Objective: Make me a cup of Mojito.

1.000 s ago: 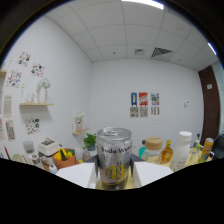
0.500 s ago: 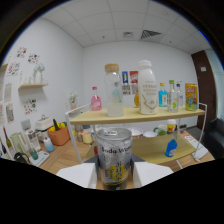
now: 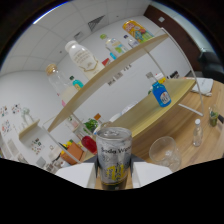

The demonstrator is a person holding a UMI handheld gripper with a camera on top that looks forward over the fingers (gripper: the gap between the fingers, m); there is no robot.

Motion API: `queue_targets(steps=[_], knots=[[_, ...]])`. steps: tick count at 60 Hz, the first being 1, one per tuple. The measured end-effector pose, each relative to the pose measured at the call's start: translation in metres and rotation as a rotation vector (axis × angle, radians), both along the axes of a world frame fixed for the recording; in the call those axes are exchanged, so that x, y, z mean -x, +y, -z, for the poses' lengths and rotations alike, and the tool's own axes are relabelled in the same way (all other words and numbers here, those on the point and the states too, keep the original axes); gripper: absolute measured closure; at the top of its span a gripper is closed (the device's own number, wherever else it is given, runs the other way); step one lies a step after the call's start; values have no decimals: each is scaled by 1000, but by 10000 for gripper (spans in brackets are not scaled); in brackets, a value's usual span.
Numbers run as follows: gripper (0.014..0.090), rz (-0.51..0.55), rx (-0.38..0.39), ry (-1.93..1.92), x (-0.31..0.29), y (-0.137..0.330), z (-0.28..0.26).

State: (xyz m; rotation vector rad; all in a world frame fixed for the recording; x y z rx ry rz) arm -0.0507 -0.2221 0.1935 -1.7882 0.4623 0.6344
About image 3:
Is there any clear bottle white cap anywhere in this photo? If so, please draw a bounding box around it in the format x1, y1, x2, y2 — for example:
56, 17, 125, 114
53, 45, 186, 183
192, 118, 204, 148

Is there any clear glass with ice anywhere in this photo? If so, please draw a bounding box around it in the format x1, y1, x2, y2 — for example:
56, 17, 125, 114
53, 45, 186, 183
148, 135, 183, 173

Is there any green potted plant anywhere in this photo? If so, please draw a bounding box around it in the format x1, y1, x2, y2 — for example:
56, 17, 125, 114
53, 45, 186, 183
83, 118, 99, 134

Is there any clear bottle orange cap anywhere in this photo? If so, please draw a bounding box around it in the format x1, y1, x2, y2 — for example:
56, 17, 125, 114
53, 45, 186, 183
92, 113, 111, 136

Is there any blue liquid bottle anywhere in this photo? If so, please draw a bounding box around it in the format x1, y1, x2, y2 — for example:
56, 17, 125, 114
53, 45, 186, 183
151, 80, 172, 108

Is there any teal liquid bottle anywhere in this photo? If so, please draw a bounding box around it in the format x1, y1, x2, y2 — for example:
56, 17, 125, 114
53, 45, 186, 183
68, 75, 85, 92

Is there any glass jar with cork lid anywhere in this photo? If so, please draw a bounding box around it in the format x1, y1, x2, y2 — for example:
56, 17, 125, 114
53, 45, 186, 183
45, 63, 79, 104

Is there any white pouch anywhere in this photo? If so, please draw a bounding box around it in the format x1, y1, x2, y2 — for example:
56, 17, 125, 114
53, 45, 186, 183
184, 77, 214, 98

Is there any large white bottle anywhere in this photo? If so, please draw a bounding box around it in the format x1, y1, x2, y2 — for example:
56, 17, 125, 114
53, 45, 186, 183
64, 39, 106, 81

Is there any red and white box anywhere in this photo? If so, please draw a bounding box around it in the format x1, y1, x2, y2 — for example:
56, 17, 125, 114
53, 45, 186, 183
101, 57, 112, 67

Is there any black chair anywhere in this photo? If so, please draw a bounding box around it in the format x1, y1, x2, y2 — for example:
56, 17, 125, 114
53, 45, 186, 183
197, 48, 224, 84

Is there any clear bottle green cap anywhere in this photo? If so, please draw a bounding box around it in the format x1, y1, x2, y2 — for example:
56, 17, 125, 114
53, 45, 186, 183
99, 33, 128, 56

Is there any small clear bottle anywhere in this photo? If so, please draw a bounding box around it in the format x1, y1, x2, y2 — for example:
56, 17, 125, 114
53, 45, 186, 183
123, 34, 140, 49

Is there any brown door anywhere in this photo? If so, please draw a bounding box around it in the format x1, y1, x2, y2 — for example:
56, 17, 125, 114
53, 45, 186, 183
143, 3, 203, 71

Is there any yellow printed can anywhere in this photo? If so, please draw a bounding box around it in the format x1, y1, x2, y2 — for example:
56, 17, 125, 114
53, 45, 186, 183
121, 19, 155, 44

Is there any ceiling air vent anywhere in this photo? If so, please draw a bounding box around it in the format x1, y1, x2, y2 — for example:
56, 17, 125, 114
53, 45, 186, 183
87, 14, 106, 32

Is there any white frame wooden shelf rack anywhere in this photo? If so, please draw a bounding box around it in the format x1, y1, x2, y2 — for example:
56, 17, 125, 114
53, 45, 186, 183
41, 27, 206, 164

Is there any wooden wall shelf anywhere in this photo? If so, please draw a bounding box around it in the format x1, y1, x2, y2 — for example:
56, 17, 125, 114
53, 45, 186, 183
18, 118, 41, 140

